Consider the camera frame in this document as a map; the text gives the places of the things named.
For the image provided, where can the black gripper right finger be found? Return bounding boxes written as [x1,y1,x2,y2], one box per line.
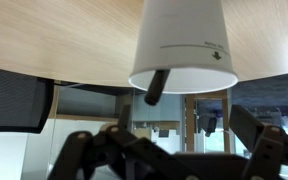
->
[229,105,265,152]

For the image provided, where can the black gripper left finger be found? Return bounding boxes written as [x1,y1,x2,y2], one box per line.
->
[118,105,131,130]

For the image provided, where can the black marker pen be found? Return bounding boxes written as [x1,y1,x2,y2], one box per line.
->
[145,69,170,106]

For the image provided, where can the white paper cup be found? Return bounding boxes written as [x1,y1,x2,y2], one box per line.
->
[128,0,238,94]

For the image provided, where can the round wooden table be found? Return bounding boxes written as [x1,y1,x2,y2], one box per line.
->
[0,0,288,87]

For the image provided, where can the black mesh chair far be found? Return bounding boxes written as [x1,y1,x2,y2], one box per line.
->
[0,70,54,134]

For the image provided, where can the black camera on stand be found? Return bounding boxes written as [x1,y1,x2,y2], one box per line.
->
[198,116,217,137]

